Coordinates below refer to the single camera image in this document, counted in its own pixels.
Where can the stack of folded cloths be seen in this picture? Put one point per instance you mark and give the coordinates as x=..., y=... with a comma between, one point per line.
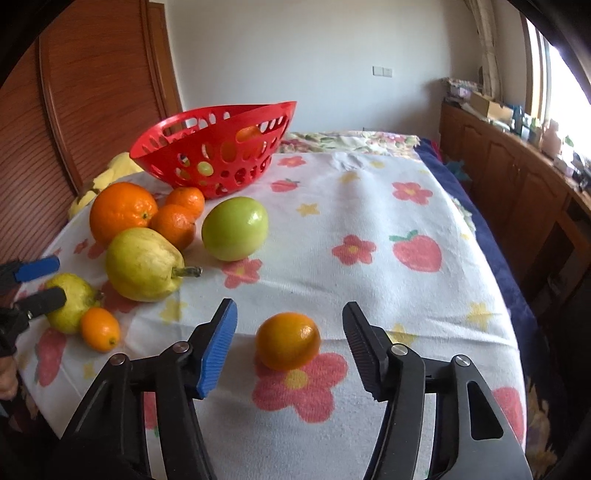
x=461, y=87

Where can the navy blue blanket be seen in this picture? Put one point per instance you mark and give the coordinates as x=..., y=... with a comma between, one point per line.
x=489, y=240

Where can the large yellow pear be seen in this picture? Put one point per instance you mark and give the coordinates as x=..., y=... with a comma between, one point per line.
x=138, y=267

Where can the green apple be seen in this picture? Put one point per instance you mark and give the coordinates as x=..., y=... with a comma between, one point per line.
x=235, y=228

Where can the small green fruit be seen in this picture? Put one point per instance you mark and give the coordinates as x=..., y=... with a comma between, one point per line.
x=206, y=168

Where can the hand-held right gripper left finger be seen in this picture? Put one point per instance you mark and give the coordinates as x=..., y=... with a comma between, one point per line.
x=217, y=355

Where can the red perforated plastic basket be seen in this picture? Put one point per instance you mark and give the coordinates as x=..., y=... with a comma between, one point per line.
x=184, y=152

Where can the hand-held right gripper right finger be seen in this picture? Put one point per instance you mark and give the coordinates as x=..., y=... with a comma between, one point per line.
x=362, y=360

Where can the patterned curtain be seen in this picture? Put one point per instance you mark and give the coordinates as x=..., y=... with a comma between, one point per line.
x=487, y=50

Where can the smooth round orange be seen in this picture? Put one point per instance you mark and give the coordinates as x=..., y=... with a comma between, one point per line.
x=288, y=341
x=249, y=133

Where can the person's left hand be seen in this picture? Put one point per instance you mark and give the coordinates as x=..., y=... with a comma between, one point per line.
x=7, y=378

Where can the small yellow pear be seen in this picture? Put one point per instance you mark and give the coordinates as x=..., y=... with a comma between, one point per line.
x=74, y=300

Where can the yellow plush toy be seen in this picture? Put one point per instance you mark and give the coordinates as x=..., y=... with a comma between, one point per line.
x=117, y=168

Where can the teal cloth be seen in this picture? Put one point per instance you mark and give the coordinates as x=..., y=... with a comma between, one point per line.
x=457, y=168

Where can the pale floral blanket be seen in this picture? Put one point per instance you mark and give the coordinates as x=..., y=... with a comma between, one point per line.
x=351, y=141

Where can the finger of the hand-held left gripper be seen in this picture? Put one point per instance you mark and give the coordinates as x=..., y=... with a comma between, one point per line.
x=39, y=267
x=44, y=301

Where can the wooden louvered wardrobe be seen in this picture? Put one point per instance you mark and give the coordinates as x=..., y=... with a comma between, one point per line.
x=92, y=92

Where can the small oval kumquat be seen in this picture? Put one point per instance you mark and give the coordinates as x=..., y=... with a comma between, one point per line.
x=100, y=330

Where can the white flower print towel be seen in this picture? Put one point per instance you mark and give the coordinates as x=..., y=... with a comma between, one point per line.
x=360, y=207

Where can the large navel orange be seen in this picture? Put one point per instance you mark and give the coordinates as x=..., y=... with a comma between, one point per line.
x=121, y=213

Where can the cardboard box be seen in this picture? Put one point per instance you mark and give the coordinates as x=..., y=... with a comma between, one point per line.
x=491, y=108

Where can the mandarin orange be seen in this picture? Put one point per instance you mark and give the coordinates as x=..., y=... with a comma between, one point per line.
x=174, y=226
x=187, y=199

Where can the wooden side cabinet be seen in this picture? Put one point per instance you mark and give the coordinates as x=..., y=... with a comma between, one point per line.
x=517, y=184

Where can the group of small bottles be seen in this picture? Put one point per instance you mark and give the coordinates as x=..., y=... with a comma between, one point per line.
x=549, y=138

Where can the white wall switch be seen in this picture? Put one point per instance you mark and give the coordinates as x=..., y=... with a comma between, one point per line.
x=382, y=71

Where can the window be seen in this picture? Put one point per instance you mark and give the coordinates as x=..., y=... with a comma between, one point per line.
x=568, y=92

